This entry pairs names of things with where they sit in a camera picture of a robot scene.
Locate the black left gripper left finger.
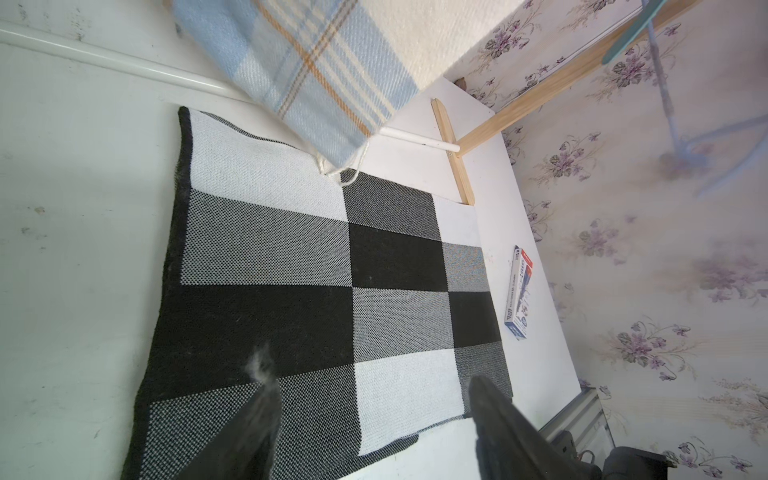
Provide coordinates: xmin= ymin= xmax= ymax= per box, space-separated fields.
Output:
xmin=177 ymin=380 xmax=282 ymax=479

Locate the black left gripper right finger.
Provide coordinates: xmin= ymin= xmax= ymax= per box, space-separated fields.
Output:
xmin=468 ymin=376 xmax=600 ymax=479

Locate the light blue plastic hanger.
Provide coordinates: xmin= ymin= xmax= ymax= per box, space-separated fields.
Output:
xmin=639 ymin=0 xmax=768 ymax=196

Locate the plaid blue cream scarf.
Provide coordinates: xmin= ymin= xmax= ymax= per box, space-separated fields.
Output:
xmin=167 ymin=1 xmax=516 ymax=168

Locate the teal plastic hanger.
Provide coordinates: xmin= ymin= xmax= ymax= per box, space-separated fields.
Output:
xmin=601 ymin=0 xmax=666 ymax=65

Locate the black white checkered scarf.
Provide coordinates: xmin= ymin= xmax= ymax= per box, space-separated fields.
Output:
xmin=122 ymin=107 xmax=512 ymax=479

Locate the wooden clothes rack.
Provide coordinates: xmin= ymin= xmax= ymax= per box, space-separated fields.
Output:
xmin=0 ymin=0 xmax=703 ymax=206

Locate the aluminium front rail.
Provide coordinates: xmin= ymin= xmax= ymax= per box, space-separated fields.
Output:
xmin=539 ymin=387 xmax=615 ymax=467

